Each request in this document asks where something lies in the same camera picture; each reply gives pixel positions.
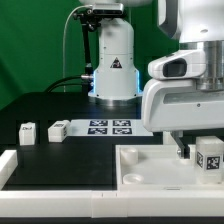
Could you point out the white square tabletop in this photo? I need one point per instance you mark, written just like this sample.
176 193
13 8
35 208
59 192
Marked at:
158 167

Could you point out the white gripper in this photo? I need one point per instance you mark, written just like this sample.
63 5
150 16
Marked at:
172 102

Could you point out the black camera on stand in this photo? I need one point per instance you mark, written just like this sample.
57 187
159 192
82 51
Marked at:
90 19

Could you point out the white marker sheet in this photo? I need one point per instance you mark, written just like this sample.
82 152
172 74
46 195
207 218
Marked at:
107 127

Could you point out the white u-shaped obstacle fence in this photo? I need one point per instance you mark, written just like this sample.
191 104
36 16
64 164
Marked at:
104 204

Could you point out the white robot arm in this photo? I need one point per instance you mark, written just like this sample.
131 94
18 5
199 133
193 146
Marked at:
186 25

